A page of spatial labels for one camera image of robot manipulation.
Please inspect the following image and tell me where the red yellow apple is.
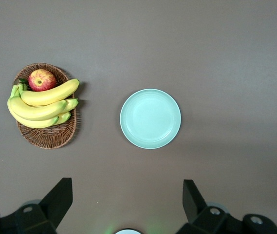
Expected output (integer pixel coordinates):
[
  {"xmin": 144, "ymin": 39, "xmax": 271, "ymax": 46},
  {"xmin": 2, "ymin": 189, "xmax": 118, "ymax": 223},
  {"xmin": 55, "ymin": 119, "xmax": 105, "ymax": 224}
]
[{"xmin": 28, "ymin": 69, "xmax": 57, "ymax": 92}]

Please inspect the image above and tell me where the small green-tipped banana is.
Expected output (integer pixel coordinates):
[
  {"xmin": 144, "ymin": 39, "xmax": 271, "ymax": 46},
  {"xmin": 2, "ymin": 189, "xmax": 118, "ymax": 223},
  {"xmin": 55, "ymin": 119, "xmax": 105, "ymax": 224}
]
[
  {"xmin": 64, "ymin": 98, "xmax": 79, "ymax": 113},
  {"xmin": 54, "ymin": 111, "xmax": 72, "ymax": 126}
]

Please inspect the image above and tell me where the brown wicker basket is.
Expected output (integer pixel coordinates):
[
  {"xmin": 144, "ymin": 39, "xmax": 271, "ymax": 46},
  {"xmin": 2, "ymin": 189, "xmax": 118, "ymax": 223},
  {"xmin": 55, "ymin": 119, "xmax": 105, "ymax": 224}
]
[{"xmin": 13, "ymin": 63, "xmax": 83, "ymax": 150}]

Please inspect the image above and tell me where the pale green round plate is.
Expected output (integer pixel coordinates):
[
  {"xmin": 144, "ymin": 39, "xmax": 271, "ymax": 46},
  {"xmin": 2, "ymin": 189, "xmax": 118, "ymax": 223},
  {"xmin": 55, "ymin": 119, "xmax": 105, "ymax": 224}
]
[{"xmin": 119, "ymin": 88, "xmax": 182, "ymax": 150}]

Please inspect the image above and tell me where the large yellow banana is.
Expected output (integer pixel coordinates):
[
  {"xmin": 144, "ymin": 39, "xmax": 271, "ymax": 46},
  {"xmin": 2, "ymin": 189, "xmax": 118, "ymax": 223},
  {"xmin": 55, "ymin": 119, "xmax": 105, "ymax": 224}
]
[
  {"xmin": 18, "ymin": 78, "xmax": 80, "ymax": 107},
  {"xmin": 7, "ymin": 95, "xmax": 68, "ymax": 121},
  {"xmin": 7, "ymin": 104, "xmax": 60, "ymax": 129}
]

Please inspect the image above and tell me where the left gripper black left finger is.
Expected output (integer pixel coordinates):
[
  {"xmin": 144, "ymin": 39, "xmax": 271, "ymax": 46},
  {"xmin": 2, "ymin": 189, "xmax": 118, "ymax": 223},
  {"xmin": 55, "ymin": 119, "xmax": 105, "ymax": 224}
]
[{"xmin": 0, "ymin": 177, "xmax": 74, "ymax": 234}]

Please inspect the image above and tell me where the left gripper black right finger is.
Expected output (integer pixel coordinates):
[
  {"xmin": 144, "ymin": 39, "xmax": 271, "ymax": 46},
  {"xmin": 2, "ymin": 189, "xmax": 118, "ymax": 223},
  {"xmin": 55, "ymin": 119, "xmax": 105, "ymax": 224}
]
[{"xmin": 176, "ymin": 179, "xmax": 277, "ymax": 234}]

